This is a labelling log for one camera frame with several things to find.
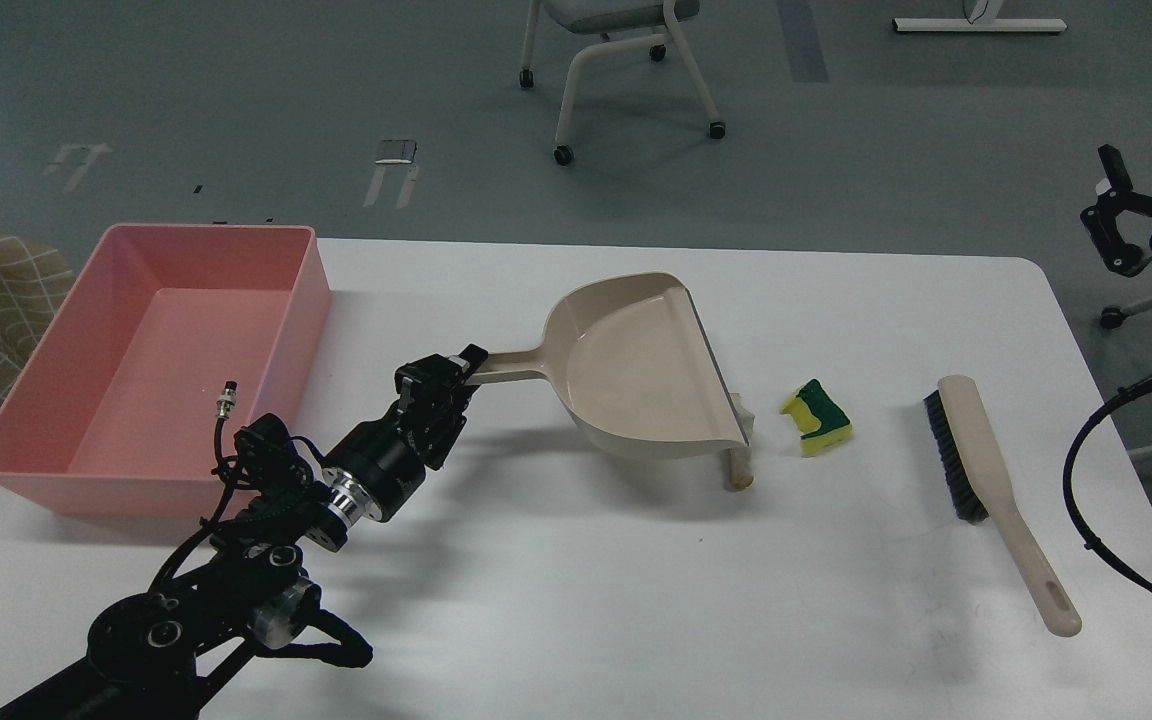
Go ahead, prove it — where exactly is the beige plastic dustpan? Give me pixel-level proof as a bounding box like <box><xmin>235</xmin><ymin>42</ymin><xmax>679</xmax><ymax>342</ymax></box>
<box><xmin>470</xmin><ymin>272</ymin><xmax>750</xmax><ymax>460</ymax></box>

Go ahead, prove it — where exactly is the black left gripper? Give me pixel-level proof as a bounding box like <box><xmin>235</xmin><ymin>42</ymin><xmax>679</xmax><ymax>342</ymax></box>
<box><xmin>323</xmin><ymin>344</ymin><xmax>490</xmax><ymax>523</ymax></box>

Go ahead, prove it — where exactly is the beige brush with black bristles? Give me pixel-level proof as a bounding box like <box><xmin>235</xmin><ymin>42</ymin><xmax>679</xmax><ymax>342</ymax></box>
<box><xmin>923</xmin><ymin>374</ymin><xmax>1083</xmax><ymax>638</ymax></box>

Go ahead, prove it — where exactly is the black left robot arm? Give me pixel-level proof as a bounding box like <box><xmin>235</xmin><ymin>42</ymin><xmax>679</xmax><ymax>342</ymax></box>
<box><xmin>0</xmin><ymin>344</ymin><xmax>488</xmax><ymax>719</ymax></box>

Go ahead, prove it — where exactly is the yellow and green sponge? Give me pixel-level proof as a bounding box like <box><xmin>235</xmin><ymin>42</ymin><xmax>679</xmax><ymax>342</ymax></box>
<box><xmin>780</xmin><ymin>378</ymin><xmax>854</xmax><ymax>457</ymax></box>

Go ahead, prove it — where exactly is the silver floor outlet plate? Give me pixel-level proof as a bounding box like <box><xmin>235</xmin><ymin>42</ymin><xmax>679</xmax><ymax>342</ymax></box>
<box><xmin>372</xmin><ymin>138</ymin><xmax>419</xmax><ymax>167</ymax></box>

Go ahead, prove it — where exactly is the slice of toast bread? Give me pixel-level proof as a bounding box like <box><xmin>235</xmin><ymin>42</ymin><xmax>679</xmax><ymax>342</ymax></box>
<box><xmin>727</xmin><ymin>393</ymin><xmax>756</xmax><ymax>492</ymax></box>

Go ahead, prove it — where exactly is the white office chair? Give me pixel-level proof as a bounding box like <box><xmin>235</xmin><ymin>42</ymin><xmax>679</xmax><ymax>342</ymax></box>
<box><xmin>520</xmin><ymin>0</ymin><xmax>727</xmax><ymax>167</ymax></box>

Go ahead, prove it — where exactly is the white desk foot base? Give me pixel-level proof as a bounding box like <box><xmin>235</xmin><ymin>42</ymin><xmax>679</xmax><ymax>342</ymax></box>
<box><xmin>890</xmin><ymin>1</ymin><xmax>1068</xmax><ymax>35</ymax></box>

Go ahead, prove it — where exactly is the pink plastic bin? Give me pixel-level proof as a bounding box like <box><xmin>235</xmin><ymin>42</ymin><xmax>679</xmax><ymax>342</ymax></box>
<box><xmin>0</xmin><ymin>223</ymin><xmax>332</xmax><ymax>518</ymax></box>

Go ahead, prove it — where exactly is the chair base with caster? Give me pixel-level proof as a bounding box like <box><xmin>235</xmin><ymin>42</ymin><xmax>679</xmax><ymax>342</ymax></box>
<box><xmin>1097</xmin><ymin>296</ymin><xmax>1152</xmax><ymax>331</ymax></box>

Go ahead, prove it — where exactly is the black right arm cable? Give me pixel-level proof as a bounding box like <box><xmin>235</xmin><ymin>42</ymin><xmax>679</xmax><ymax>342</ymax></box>
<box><xmin>1063</xmin><ymin>366</ymin><xmax>1152</xmax><ymax>631</ymax></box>

